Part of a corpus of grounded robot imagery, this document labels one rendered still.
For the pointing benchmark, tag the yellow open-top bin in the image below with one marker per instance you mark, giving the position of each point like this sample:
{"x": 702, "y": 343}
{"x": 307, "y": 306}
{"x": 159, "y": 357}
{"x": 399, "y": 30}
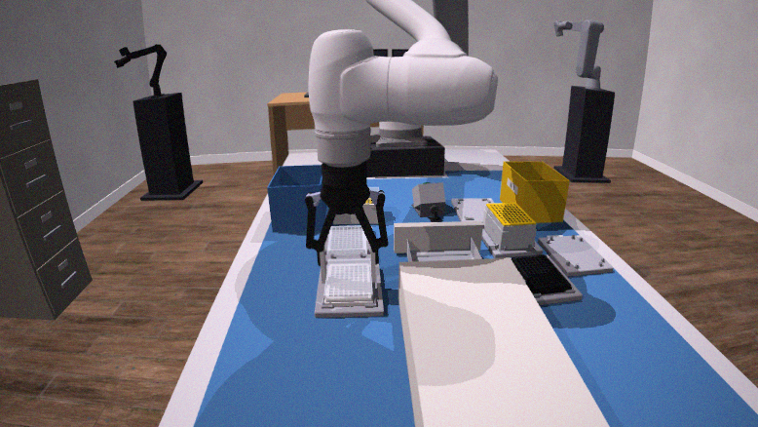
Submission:
{"x": 539, "y": 190}

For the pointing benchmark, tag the blue bench mat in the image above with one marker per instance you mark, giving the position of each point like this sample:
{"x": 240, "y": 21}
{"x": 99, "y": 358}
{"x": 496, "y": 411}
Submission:
{"x": 279, "y": 366}

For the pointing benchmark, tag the blue open-top bin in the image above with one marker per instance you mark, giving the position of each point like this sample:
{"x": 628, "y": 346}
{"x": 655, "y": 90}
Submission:
{"x": 288, "y": 209}

